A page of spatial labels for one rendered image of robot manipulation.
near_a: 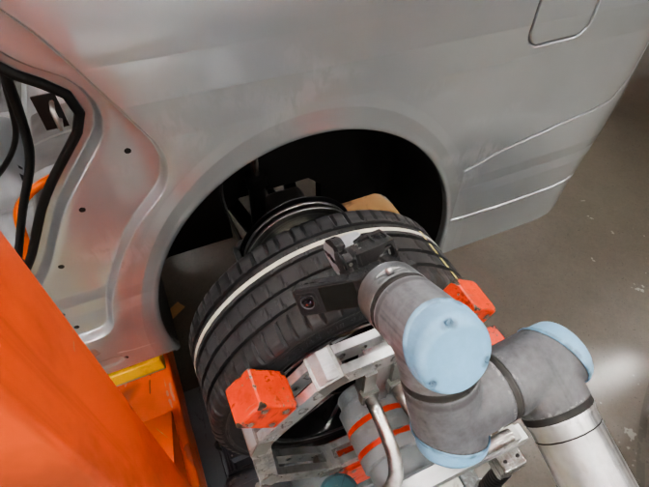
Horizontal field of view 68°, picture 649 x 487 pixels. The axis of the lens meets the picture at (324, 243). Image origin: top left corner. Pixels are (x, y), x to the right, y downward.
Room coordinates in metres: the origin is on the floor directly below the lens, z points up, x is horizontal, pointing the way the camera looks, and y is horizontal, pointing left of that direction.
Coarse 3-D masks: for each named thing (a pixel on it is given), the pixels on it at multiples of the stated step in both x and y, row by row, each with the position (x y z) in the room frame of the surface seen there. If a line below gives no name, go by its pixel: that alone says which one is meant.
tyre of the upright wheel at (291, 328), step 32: (320, 224) 0.67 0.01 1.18; (352, 224) 0.68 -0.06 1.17; (384, 224) 0.69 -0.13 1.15; (416, 224) 0.76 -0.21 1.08; (256, 256) 0.61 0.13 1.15; (320, 256) 0.59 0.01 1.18; (416, 256) 0.61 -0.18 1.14; (224, 288) 0.57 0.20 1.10; (256, 288) 0.55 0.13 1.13; (288, 288) 0.53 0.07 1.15; (192, 320) 0.57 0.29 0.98; (224, 320) 0.51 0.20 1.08; (256, 320) 0.48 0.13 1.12; (288, 320) 0.46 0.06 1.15; (320, 320) 0.45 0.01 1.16; (352, 320) 0.47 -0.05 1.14; (192, 352) 0.52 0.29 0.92; (224, 352) 0.45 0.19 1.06; (256, 352) 0.42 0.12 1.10; (288, 352) 0.42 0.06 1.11; (224, 384) 0.40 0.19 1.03; (224, 416) 0.36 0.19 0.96
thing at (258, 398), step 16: (240, 384) 0.36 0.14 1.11; (256, 384) 0.35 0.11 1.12; (272, 384) 0.37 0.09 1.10; (288, 384) 0.38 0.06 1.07; (240, 400) 0.34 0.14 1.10; (256, 400) 0.33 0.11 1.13; (272, 400) 0.33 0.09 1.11; (288, 400) 0.34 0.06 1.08; (240, 416) 0.31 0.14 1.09; (256, 416) 0.31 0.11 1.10; (272, 416) 0.32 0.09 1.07
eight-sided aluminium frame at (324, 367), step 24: (360, 336) 0.45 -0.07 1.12; (312, 360) 0.40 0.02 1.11; (336, 360) 0.40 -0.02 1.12; (360, 360) 0.40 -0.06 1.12; (384, 360) 0.41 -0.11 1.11; (312, 384) 0.37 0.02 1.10; (336, 384) 0.36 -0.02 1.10; (312, 408) 0.35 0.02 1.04; (264, 432) 0.32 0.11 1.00; (264, 456) 0.31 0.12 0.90; (288, 456) 0.37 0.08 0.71; (312, 456) 0.39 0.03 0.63; (336, 456) 0.40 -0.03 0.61; (264, 480) 0.30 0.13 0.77; (288, 480) 0.32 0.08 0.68
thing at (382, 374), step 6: (384, 342) 0.45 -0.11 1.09; (372, 348) 0.44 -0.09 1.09; (378, 348) 0.44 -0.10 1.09; (360, 354) 0.44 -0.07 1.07; (366, 354) 0.43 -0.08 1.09; (390, 366) 0.42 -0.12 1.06; (378, 372) 0.41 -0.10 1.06; (384, 372) 0.41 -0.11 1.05; (360, 378) 0.43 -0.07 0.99; (378, 378) 0.41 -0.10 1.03; (384, 378) 0.41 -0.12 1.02; (360, 384) 0.43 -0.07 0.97; (378, 384) 0.41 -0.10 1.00; (384, 384) 0.42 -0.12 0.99; (384, 390) 0.42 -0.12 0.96; (384, 396) 0.42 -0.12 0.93
